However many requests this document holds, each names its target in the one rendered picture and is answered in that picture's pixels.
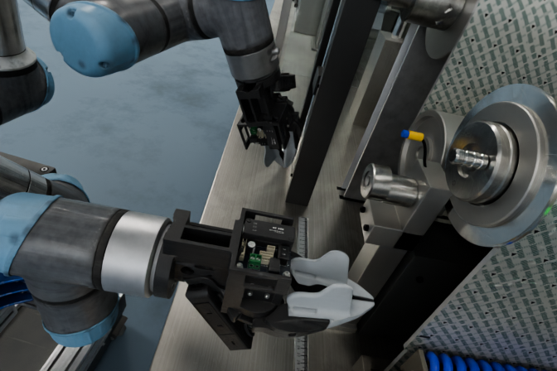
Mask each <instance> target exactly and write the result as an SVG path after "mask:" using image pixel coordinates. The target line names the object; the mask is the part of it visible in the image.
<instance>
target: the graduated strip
mask: <svg viewBox="0 0 557 371"><path fill-rule="evenodd" d="M297 254H299V255H300V256H302V257H303V258H308V218H305V217H300V216H298V237H297ZM293 371H309V335H305V336H301V337H298V338H294V357H293Z"/></svg>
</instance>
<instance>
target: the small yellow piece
mask: <svg viewBox="0 0 557 371"><path fill-rule="evenodd" d="M401 137H405V138H408V139H411V140H415V141H420V142H421V141H422V143H423V147H424V156H423V164H424V167H427V165H426V156H427V147H426V142H425V140H424V135H423V134H422V133H420V132H413V131H408V130H403V131H402V132H401Z"/></svg>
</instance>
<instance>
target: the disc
mask: <svg viewBox="0 0 557 371"><path fill-rule="evenodd" d="M502 101H510V102H514V103H518V104H522V105H524V106H525V107H527V108H528V109H529V110H530V111H531V112H532V113H533V114H534V115H535V116H536V118H537V120H538V122H539V124H540V127H541V130H542V133H543V138H544V146H545V152H544V161H543V166H542V170H541V173H540V178H539V180H538V182H537V185H536V187H535V189H534V191H533V193H532V195H531V197H530V198H529V199H528V201H527V202H526V204H525V205H524V206H523V207H522V209H521V210H520V211H519V212H518V213H517V214H516V215H514V216H513V217H512V218H511V219H509V220H507V221H506V222H505V223H503V224H499V225H497V226H494V227H489V228H483V227H477V226H474V225H471V224H468V223H467V222H465V221H464V220H463V219H461V218H460V217H459V215H458V214H457V212H456V211H455V209H454V208H453V205H452V203H451V200H450V199H449V200H448V202H447V203H446V205H445V209H446V211H447V214H448V217H449V219H450V221H451V223H452V225H453V227H454V228H455V229H456V230H457V232H458V233H459V234H460V235H461V236H462V237H463V238H465V239H466V240H467V241H468V242H470V243H473V244H476V245H478V246H483V247H488V248H497V247H502V246H506V245H508V244H511V243H514V242H516V241H518V240H520V239H522V238H524V237H525V236H526V235H527V234H528V233H530V232H531V231H532V230H533V229H534V228H535V227H536V226H538V224H539V223H540V222H541V221H542V220H543V219H544V217H545V216H546V215H547V214H548V213H549V211H550V209H551V208H552V206H553V205H554V203H555V201H556V199H557V101H556V100H555V99H554V98H553V97H552V96H551V95H550V94H549V93H548V92H546V91H545V90H543V89H541V88H539V87H537V86H534V85H530V84H509V85H506V86H503V87H501V88H499V89H496V90H494V91H492V92H491V93H490V94H488V95H487V96H485V97H484V98H483V99H481V100H480V101H479V102H478V103H477V104H476V105H475V106H474V107H473V108H472V109H471V110H470V111H469V112H468V114H467V115H466V117H465V118H464V119H463V120H462V122H461V123H460V125H459V127H458V129H457V131H456V132H455V134H454V136H453V139H452V141H451V143H450V146H449V149H450V147H451V146H452V144H453V141H454V139H455V138H456V136H457V135H458V134H459V133H460V132H461V131H462V130H463V129H464V127H465V126H466V125H467V123H468V122H469V121H470V120H471V119H472V118H473V117H474V116H475V115H476V114H477V113H478V112H480V111H481V110H482V109H484V108H485V107H487V106H489V105H491V104H494V103H497V102H502ZM449 149H448V152H449ZM447 157H448V153H447V156H446V160H445V163H444V168H443V171H444V173H445V167H446V161H447Z"/></svg>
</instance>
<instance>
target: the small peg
mask: <svg viewBox="0 0 557 371"><path fill-rule="evenodd" d="M448 159H449V161H450V163H451V164H454V165H459V166H466V167H469V168H475V169H478V170H484V169H485V168H486V167H487V164H488V156H487V154H483V153H478V152H471V151H468V150H463V149H460V148H454V149H453V150H452V151H451V152H450V153H449V156H448Z"/></svg>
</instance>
